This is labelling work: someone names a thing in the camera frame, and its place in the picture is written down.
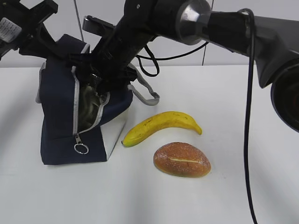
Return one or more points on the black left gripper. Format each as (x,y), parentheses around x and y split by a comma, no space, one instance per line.
(23,29)

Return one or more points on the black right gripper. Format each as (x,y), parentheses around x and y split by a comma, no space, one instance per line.
(109,60)

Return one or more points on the glass container with green lid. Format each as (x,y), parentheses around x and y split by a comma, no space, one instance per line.
(89,102)

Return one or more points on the yellow banana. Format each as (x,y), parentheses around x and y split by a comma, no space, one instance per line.
(158,122)

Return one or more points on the navy and white lunch bag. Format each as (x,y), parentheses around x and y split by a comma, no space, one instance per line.
(61,142)

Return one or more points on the brown bread roll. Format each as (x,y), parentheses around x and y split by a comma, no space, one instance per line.
(181,159)

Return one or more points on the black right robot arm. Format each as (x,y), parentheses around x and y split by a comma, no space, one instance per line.
(272,43)

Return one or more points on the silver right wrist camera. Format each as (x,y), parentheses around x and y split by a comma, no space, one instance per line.
(97,26)

